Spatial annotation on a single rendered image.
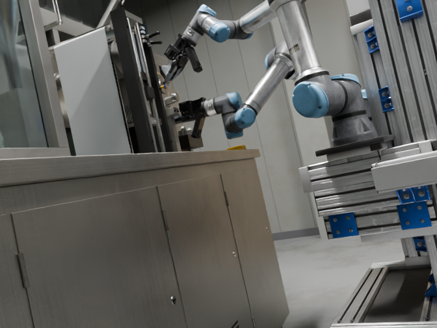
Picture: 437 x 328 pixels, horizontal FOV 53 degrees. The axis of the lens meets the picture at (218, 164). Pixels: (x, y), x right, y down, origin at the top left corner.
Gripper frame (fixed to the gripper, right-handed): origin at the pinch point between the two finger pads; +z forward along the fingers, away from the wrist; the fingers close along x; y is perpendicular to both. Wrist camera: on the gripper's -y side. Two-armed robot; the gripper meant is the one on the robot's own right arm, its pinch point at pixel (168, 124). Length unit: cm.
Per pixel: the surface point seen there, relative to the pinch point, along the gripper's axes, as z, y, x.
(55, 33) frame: 31, 47, 26
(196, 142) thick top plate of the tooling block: -6.4, -9.8, -12.4
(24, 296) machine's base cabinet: -29, -41, 125
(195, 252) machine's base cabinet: -29, -49, 61
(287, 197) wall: 20, -65, -291
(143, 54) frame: -14.8, 20.7, 38.6
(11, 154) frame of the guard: -25, -17, 118
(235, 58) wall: 43, 100, -295
